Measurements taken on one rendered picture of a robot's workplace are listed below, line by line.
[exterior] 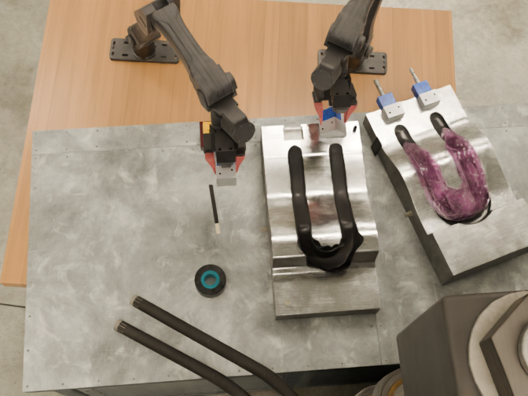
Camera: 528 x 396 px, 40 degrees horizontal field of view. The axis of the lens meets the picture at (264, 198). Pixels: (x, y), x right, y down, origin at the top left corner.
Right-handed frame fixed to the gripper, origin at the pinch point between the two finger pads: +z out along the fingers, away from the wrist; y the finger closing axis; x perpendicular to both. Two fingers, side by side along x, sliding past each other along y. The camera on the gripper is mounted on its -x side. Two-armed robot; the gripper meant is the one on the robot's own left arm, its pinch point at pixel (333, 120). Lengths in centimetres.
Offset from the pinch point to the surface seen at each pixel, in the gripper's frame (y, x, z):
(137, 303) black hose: -53, -32, 30
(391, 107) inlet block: 17.2, 7.2, 1.8
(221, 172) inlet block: -29.8, -13.3, 4.5
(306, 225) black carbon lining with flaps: -9.5, -23.4, 15.0
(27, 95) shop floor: -107, 102, 49
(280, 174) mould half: -14.5, -8.2, 10.1
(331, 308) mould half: -4.7, -37.7, 29.9
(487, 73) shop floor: 83, 101, 50
